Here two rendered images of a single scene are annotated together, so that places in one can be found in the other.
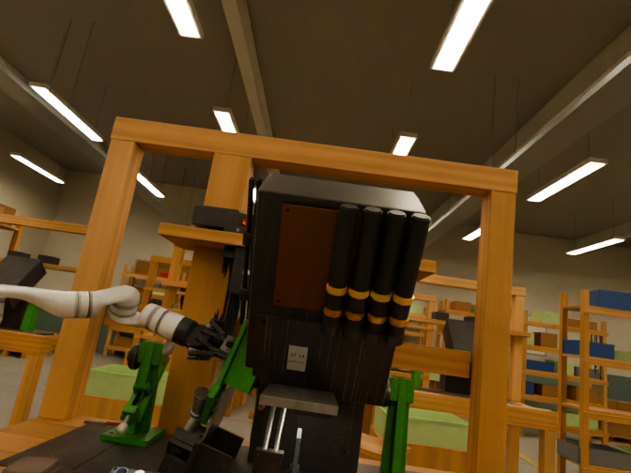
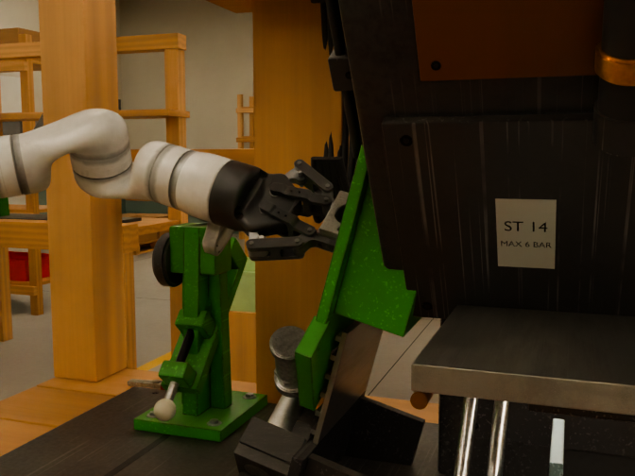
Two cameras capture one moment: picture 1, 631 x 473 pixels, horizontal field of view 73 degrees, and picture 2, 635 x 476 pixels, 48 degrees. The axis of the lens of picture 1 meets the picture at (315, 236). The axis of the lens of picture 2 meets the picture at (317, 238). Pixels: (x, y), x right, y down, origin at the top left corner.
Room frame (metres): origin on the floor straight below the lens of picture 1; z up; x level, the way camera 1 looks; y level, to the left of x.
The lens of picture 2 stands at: (0.47, -0.02, 1.26)
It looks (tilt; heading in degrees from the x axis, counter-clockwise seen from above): 6 degrees down; 18
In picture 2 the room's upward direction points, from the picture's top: straight up
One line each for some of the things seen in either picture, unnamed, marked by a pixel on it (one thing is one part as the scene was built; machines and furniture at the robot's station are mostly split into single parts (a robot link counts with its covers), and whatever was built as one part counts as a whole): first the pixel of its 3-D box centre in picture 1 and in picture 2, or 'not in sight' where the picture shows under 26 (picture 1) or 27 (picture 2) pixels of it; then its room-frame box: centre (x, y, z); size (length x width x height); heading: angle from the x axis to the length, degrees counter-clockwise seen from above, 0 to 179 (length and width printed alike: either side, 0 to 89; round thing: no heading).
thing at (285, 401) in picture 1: (300, 394); (549, 328); (1.11, -0.02, 1.11); 0.39 x 0.16 x 0.03; 179
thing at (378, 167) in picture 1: (313, 159); not in sight; (1.51, 0.05, 1.89); 1.50 x 0.09 x 0.09; 89
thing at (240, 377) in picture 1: (244, 360); (386, 250); (1.15, 0.13, 1.17); 0.13 x 0.12 x 0.20; 89
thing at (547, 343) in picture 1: (513, 368); not in sight; (8.20, -4.01, 1.12); 3.22 x 0.55 x 2.23; 89
